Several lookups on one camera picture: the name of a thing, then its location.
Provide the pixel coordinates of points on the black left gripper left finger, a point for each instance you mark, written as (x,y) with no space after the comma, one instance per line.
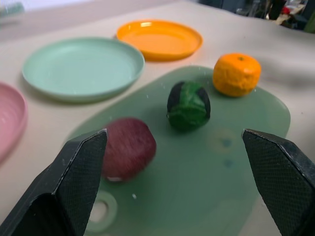
(61,189)

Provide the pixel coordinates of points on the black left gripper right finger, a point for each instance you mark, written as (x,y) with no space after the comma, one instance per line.
(283,182)

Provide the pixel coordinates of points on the pink plate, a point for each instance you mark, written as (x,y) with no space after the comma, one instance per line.
(9,118)

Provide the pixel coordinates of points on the light green plate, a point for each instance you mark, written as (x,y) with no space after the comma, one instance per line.
(82,67)

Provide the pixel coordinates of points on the orange plate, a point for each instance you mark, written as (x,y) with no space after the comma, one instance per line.
(160,39)

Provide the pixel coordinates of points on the red apple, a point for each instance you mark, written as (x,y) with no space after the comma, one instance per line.
(128,150)

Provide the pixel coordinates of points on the green cutting board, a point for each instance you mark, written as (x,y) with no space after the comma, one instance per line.
(187,167)

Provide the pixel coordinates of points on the orange tangerine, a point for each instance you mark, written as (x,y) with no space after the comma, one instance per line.
(236,75)

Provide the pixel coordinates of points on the green striped watermelon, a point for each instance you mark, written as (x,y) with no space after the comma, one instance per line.
(188,105)

